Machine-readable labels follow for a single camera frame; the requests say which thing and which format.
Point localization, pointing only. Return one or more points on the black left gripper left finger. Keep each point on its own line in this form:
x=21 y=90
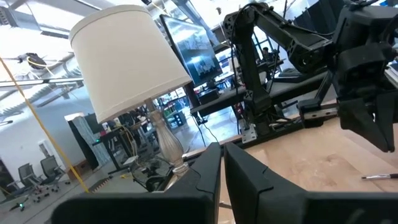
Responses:
x=186 y=205

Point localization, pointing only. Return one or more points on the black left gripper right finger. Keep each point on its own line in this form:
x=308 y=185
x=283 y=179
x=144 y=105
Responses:
x=264 y=202

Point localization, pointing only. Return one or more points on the person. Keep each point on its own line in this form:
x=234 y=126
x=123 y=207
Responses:
x=265 y=53

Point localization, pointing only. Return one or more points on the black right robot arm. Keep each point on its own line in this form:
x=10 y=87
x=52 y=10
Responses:
x=258 y=93

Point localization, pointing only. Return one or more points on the grey office chair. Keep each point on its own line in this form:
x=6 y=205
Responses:
x=49 y=166
x=28 y=172

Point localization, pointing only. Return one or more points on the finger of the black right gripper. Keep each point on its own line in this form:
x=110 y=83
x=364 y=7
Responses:
x=360 y=118
x=388 y=124

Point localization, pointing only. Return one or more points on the white shade silver table lamp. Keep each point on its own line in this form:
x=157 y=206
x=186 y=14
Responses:
x=124 y=62

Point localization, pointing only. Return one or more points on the black monitor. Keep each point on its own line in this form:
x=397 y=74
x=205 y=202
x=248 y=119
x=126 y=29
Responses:
x=194 y=53

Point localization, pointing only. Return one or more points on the black display panel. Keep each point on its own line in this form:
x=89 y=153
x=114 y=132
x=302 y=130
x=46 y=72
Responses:
x=81 y=143

